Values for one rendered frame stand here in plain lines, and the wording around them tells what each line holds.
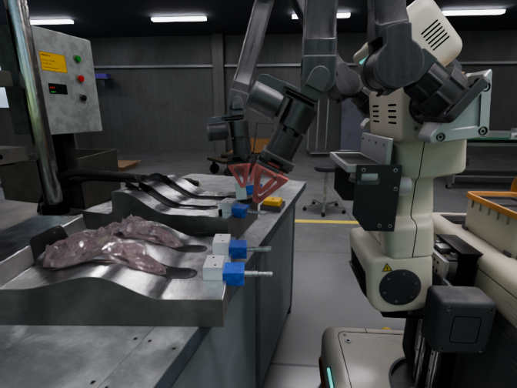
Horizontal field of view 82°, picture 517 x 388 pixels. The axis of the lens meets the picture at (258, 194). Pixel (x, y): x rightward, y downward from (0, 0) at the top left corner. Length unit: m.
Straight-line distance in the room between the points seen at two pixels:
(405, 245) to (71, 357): 0.72
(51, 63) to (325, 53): 1.18
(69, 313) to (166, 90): 9.12
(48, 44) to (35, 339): 1.16
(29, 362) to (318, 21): 0.70
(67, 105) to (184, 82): 8.00
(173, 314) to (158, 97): 9.25
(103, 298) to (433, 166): 0.75
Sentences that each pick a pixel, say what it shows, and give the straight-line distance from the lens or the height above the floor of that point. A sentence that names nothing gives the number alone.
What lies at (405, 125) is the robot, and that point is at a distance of 0.73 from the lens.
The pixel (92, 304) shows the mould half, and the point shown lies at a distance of 0.61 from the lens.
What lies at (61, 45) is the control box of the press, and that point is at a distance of 1.57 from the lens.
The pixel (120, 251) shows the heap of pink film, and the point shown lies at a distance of 0.61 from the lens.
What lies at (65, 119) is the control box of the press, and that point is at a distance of 1.53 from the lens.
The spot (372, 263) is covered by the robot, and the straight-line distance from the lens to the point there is 0.82.
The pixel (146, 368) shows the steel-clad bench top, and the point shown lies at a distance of 0.52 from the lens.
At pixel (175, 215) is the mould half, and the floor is 0.88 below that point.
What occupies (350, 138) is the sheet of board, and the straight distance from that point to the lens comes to 8.60.
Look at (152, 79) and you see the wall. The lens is 9.76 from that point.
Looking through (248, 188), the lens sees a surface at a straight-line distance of 0.91.
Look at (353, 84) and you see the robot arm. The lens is 0.99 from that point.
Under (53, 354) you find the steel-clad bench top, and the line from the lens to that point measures 0.60.
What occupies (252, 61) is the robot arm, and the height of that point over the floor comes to 1.31.
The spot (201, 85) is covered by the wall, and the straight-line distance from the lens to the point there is 9.29.
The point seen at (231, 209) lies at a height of 0.90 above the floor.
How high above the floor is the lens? 1.16
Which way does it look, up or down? 15 degrees down
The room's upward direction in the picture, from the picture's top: straight up
